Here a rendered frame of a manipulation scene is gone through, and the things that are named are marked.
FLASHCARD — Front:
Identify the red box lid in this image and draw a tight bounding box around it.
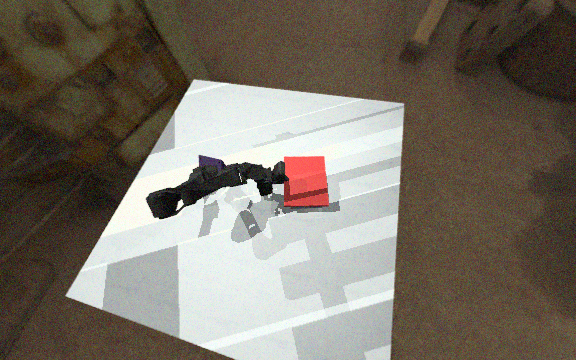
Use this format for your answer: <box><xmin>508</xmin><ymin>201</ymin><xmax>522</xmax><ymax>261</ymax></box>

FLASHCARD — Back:
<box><xmin>284</xmin><ymin>156</ymin><xmax>329</xmax><ymax>207</ymax></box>

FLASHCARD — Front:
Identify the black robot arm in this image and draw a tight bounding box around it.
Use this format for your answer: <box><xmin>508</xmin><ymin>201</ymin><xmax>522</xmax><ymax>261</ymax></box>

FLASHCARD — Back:
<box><xmin>146</xmin><ymin>162</ymin><xmax>273</xmax><ymax>220</ymax></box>

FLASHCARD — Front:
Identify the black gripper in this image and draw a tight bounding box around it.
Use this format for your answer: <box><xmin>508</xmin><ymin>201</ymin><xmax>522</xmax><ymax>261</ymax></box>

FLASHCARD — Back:
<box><xmin>264</xmin><ymin>161</ymin><xmax>289</xmax><ymax>185</ymax></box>

